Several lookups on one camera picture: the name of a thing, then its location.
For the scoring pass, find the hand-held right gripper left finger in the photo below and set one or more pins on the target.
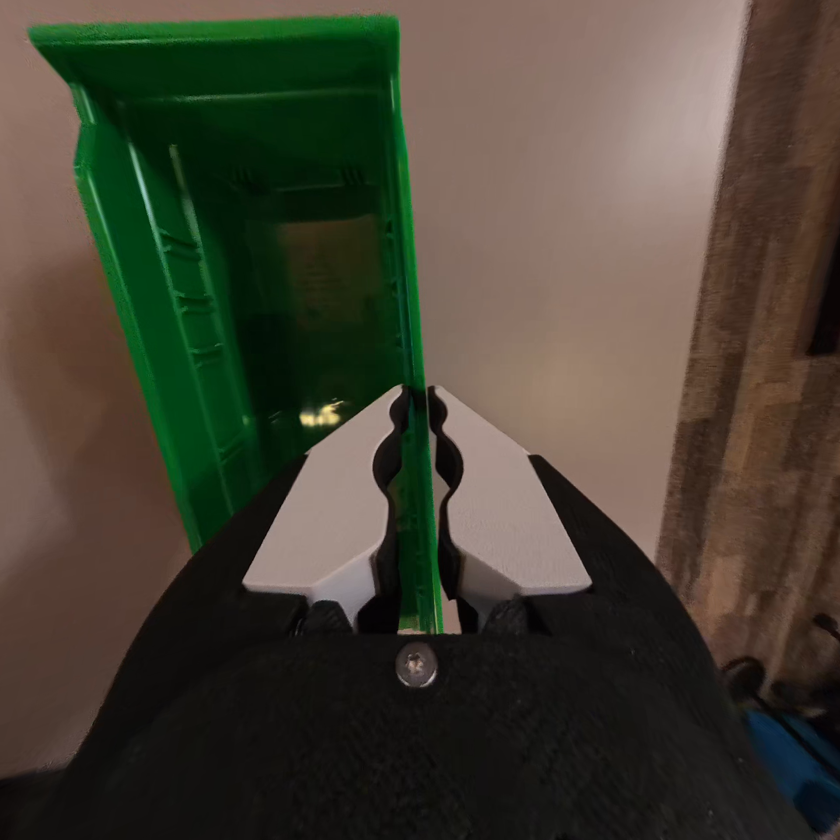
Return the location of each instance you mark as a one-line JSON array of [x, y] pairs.
[[308, 525]]

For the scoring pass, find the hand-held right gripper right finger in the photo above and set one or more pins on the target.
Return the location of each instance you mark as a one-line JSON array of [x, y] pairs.
[[518, 525]]

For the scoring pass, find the green plastic bin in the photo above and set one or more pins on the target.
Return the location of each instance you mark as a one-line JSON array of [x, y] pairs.
[[197, 197]]

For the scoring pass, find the blue plastic object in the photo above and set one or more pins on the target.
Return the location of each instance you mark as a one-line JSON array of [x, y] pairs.
[[800, 768]]

